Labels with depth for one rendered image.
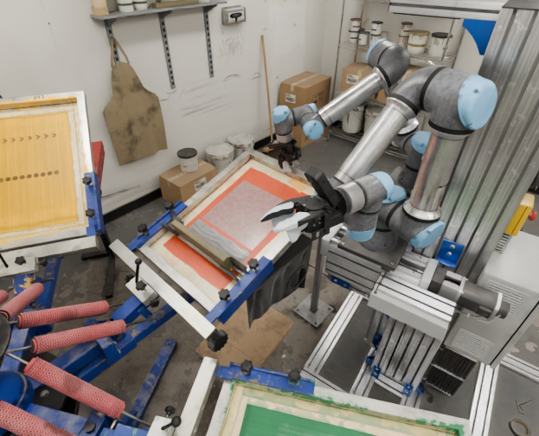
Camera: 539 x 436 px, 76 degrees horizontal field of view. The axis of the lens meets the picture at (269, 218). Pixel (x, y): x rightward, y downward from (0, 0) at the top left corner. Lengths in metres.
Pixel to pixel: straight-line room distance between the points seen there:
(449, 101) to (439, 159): 0.16
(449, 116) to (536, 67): 0.29
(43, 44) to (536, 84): 2.87
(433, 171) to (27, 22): 2.73
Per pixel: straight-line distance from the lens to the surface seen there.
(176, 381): 2.47
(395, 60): 1.47
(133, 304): 1.46
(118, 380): 2.58
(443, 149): 1.05
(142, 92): 3.43
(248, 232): 1.56
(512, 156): 1.30
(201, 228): 1.64
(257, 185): 1.74
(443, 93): 1.00
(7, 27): 3.06
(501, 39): 1.20
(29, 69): 3.12
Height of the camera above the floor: 2.15
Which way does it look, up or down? 39 degrees down
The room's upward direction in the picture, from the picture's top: straight up
